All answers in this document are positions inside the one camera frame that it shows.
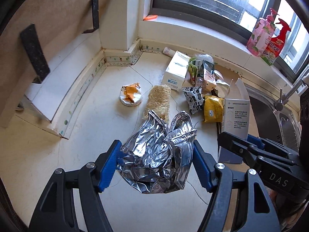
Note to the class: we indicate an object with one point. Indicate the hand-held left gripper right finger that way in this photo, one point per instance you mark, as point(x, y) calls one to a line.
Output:
point(202, 166)

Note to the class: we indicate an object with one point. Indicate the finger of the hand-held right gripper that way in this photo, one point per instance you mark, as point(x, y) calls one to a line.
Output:
point(256, 141)
point(236, 147)

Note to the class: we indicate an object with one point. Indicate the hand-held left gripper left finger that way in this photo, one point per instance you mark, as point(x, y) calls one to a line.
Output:
point(109, 166)

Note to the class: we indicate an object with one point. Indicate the white cardboard box blue print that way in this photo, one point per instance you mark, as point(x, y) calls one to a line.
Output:
point(235, 116)

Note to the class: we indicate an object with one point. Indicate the yellow snack packet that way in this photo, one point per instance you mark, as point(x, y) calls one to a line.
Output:
point(212, 108)

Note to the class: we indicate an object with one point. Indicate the silver foil bag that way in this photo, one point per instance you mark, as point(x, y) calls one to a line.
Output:
point(154, 154)

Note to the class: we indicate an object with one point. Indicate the white paper wrapper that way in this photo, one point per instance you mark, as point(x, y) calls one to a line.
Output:
point(221, 84)

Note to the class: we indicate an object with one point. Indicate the black white patterned wrapper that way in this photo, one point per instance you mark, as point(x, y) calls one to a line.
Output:
point(193, 99)

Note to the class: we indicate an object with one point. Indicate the white orange paper cup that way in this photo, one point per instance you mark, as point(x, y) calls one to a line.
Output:
point(130, 94)

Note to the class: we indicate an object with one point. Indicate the dried loofah sponge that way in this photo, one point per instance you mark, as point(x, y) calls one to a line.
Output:
point(158, 99)

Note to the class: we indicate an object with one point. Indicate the white plastic squeeze bottle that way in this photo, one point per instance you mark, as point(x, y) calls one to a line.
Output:
point(167, 50)

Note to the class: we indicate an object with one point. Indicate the stainless steel sink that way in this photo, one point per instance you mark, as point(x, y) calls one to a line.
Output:
point(287, 125)

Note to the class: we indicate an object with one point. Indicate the metal sink faucet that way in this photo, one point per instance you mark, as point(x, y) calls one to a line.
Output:
point(287, 95)

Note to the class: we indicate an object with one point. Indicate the green paper packet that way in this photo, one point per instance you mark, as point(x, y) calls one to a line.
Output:
point(193, 70)

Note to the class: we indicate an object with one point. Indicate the red spray bottle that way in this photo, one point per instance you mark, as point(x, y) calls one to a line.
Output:
point(275, 48)

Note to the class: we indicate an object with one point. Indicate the white rectangular carton box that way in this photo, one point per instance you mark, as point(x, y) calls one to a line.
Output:
point(175, 71)

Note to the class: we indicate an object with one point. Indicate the pink refill pouch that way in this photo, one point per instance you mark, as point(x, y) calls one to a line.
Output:
point(259, 38)

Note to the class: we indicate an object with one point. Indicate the dark framed window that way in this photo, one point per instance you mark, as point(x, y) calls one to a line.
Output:
point(205, 0)

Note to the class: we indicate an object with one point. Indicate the small orange object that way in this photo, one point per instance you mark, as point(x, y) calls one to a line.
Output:
point(150, 17)

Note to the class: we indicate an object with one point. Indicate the black shelf bracket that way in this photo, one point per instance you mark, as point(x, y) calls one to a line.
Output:
point(35, 50)
point(95, 14)

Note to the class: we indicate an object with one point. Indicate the wooden wall shelf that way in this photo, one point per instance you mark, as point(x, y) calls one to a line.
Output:
point(60, 17)

